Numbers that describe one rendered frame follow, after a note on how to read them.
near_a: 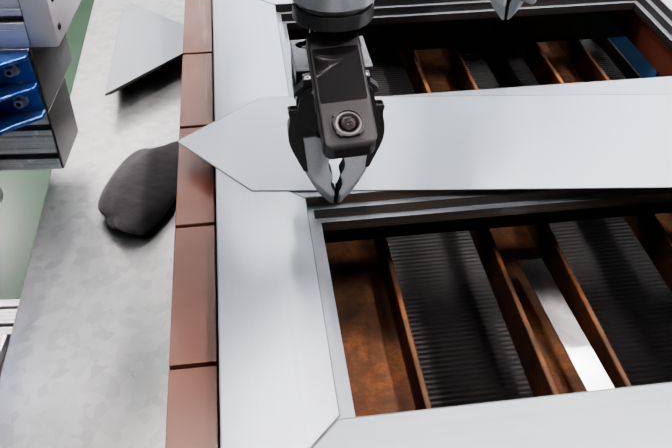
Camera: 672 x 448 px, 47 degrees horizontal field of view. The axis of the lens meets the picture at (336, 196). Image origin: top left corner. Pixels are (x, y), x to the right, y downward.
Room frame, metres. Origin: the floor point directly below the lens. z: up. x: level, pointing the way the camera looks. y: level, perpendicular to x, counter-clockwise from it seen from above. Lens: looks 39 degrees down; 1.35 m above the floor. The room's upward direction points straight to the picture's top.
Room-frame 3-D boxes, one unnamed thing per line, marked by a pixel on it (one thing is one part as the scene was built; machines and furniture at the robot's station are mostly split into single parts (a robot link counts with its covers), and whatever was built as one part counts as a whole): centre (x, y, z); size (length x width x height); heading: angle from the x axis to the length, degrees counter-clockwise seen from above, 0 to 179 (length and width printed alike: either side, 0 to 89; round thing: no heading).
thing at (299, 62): (0.63, 0.00, 1.00); 0.09 x 0.08 x 0.12; 7
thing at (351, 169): (0.63, -0.01, 0.89); 0.06 x 0.03 x 0.09; 7
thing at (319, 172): (0.63, 0.02, 0.89); 0.06 x 0.03 x 0.09; 7
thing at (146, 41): (1.22, 0.32, 0.70); 0.39 x 0.12 x 0.04; 7
